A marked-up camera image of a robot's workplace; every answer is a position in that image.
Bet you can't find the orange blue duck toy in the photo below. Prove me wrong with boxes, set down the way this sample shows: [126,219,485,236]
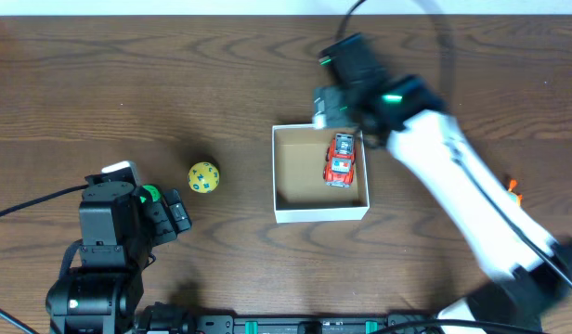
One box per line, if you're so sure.
[507,179,523,206]

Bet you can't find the red toy car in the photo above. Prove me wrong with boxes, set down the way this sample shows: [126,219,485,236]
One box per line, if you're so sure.
[323,133,356,188]

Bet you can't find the green ribbed ball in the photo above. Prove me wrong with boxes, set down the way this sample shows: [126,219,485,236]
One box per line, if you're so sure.
[138,185,162,203]

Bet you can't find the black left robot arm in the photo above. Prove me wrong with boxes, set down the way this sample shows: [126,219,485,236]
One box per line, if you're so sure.
[45,169,192,333]

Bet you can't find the white cardboard box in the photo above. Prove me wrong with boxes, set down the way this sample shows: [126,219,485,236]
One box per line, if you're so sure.
[272,124,371,224]

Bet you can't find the yellow ball blue letters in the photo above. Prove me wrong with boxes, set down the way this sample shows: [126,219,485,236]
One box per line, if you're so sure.
[188,161,220,193]

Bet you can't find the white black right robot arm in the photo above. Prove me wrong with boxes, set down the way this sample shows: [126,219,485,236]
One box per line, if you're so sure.
[315,33,572,333]

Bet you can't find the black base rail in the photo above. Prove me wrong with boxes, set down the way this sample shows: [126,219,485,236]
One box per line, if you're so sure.
[129,302,430,334]

